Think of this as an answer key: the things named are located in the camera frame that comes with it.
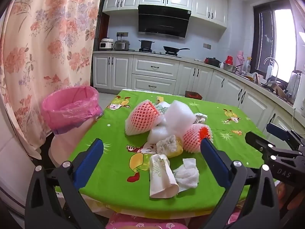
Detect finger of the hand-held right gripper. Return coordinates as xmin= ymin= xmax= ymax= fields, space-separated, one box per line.
xmin=245 ymin=131 xmax=302 ymax=159
xmin=266 ymin=123 xmax=305 ymax=149

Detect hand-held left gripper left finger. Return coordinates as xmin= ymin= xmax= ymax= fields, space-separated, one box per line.
xmin=25 ymin=138 xmax=112 ymax=229

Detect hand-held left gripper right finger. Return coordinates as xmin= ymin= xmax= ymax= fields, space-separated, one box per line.
xmin=188 ymin=138 xmax=280 ymax=229

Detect white tissue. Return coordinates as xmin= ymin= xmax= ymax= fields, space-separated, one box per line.
xmin=173 ymin=158 xmax=199 ymax=193

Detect foam fruit net orange core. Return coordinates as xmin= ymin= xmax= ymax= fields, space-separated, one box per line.
xmin=182 ymin=123 xmax=212 ymax=153

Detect yellow sponge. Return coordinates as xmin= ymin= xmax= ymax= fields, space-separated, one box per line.
xmin=167 ymin=136 xmax=184 ymax=158

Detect small printed wrapper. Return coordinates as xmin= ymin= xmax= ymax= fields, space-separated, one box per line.
xmin=194 ymin=113 xmax=208 ymax=124

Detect beige tissue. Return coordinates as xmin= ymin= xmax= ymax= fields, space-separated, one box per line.
xmin=156 ymin=135 xmax=178 ymax=154

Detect white paper cup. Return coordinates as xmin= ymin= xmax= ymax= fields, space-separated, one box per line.
xmin=149 ymin=154 xmax=179 ymax=198

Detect white angled foam block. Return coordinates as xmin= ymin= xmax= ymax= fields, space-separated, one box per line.
xmin=164 ymin=100 xmax=197 ymax=136

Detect waste bin with pink liner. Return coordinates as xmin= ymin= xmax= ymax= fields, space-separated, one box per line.
xmin=40 ymin=86 xmax=104 ymax=170

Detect small white foam block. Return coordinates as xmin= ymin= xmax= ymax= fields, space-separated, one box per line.
xmin=147 ymin=125 xmax=172 ymax=146

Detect pink white foam fruit net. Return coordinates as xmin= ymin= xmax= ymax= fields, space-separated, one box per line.
xmin=125 ymin=100 xmax=160 ymax=136

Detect person's right hand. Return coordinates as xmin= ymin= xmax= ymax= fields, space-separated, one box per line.
xmin=276 ymin=183 xmax=305 ymax=216

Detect green cartoon printed tablecloth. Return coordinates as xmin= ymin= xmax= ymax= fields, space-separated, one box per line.
xmin=56 ymin=89 xmax=278 ymax=211

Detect white countertop appliance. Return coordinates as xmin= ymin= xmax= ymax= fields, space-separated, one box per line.
xmin=292 ymin=72 xmax=305 ymax=115

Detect small red floor bin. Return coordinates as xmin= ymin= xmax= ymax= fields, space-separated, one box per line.
xmin=185 ymin=91 xmax=203 ymax=100

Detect chrome faucet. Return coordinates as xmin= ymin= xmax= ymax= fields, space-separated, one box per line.
xmin=263 ymin=57 xmax=279 ymax=81

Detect steel bowl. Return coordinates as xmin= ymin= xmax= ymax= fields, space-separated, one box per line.
xmin=223 ymin=63 xmax=239 ymax=73

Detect person's pink patterned clothing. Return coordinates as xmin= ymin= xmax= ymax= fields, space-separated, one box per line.
xmin=105 ymin=211 xmax=241 ymax=229

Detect dark framed window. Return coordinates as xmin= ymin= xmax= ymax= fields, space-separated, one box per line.
xmin=253 ymin=0 xmax=305 ymax=84

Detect beige kitchen countertop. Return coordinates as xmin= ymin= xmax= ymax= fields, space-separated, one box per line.
xmin=93 ymin=50 xmax=305 ymax=122

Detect white lower kitchen cabinets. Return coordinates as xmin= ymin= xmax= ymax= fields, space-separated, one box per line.
xmin=92 ymin=52 xmax=305 ymax=148

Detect white rice cooker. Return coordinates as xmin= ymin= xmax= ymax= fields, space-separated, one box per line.
xmin=99 ymin=38 xmax=113 ymax=50

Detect black wok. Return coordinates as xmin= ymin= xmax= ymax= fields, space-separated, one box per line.
xmin=163 ymin=46 xmax=190 ymax=54

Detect steel pressure cooker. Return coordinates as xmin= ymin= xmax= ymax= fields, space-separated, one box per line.
xmin=113 ymin=39 xmax=131 ymax=51

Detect gas stove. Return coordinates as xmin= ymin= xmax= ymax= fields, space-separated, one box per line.
xmin=139 ymin=49 xmax=183 ymax=58

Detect floral curtain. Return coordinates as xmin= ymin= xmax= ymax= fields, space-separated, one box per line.
xmin=0 ymin=0 xmax=105 ymax=160

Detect black stockpot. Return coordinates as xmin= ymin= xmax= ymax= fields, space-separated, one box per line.
xmin=139 ymin=40 xmax=155 ymax=50

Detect black range hood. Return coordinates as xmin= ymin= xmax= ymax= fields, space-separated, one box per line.
xmin=138 ymin=4 xmax=192 ymax=39

